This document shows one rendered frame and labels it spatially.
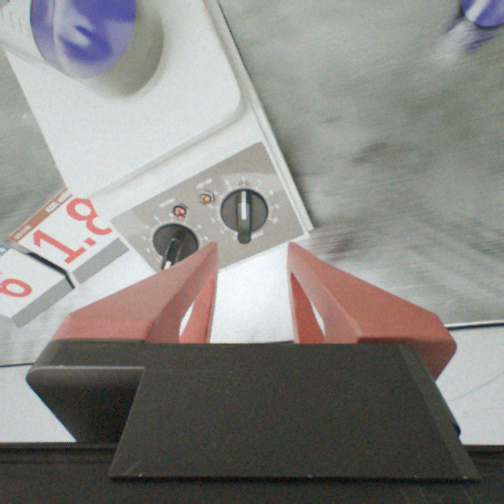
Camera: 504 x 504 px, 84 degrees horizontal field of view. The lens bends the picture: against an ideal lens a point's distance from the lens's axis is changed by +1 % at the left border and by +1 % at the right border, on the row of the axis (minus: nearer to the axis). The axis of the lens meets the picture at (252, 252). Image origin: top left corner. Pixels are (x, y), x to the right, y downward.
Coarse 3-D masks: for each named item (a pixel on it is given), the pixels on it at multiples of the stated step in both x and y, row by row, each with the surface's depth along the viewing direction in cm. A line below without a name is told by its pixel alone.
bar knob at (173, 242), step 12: (168, 228) 19; (180, 228) 19; (156, 240) 20; (168, 240) 20; (180, 240) 18; (192, 240) 20; (168, 252) 19; (180, 252) 20; (192, 252) 20; (168, 264) 19
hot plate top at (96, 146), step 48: (192, 0) 14; (192, 48) 14; (48, 96) 17; (144, 96) 15; (192, 96) 15; (240, 96) 14; (48, 144) 17; (96, 144) 16; (144, 144) 16; (96, 192) 17
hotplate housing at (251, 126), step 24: (216, 0) 17; (216, 24) 16; (240, 72) 16; (240, 120) 16; (264, 120) 16; (192, 144) 17; (216, 144) 17; (240, 144) 17; (264, 144) 17; (168, 168) 18; (192, 168) 17; (288, 168) 21; (120, 192) 18; (144, 192) 18; (288, 192) 18; (144, 264) 22; (240, 264) 22
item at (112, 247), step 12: (108, 240) 26; (120, 240) 26; (36, 252) 26; (96, 252) 27; (108, 252) 27; (120, 252) 27; (72, 264) 28; (84, 264) 28; (96, 264) 27; (108, 264) 27; (84, 276) 28
